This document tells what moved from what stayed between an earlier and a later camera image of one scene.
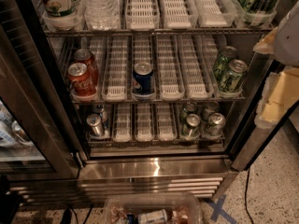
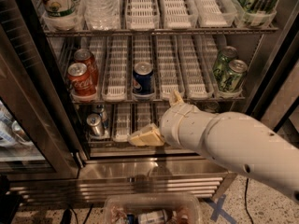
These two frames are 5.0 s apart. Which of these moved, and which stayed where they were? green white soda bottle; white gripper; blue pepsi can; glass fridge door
Moved: white gripper
Stayed: blue pepsi can; green white soda bottle; glass fridge door
